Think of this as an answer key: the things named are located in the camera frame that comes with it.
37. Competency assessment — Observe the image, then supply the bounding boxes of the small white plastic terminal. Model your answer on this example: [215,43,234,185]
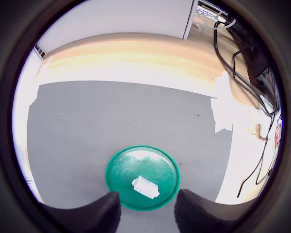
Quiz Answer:
[131,174,160,200]

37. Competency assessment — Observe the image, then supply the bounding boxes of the round green lid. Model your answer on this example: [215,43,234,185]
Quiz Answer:
[104,145,180,211]

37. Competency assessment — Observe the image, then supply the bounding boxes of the dark grey mat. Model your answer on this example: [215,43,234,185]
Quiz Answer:
[26,80,233,233]

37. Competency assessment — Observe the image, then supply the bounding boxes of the red printed label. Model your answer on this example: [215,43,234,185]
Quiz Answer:
[274,126,282,149]

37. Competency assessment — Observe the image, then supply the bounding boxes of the black stand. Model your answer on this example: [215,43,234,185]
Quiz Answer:
[226,14,275,85]

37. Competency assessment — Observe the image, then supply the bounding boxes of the white partition panel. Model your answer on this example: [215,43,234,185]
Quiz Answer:
[36,0,194,57]

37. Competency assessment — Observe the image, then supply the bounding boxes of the silver metal bracket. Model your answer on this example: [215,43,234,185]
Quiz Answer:
[33,43,48,59]

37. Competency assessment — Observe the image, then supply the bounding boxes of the long black taped cable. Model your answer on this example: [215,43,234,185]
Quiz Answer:
[212,20,276,185]

